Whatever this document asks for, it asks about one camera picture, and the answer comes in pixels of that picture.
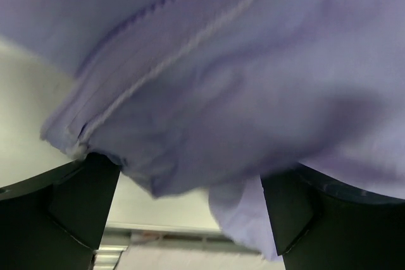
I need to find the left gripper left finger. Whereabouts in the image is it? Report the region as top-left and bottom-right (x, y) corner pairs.
(1, 154), (121, 270)

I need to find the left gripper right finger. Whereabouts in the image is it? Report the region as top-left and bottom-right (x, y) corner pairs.
(261, 164), (404, 270)

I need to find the lavender purple jacket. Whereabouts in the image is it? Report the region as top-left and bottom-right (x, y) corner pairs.
(1, 0), (404, 259)

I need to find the aluminium table frame rail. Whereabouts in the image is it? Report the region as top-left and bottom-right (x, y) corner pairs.
(90, 222), (259, 269)

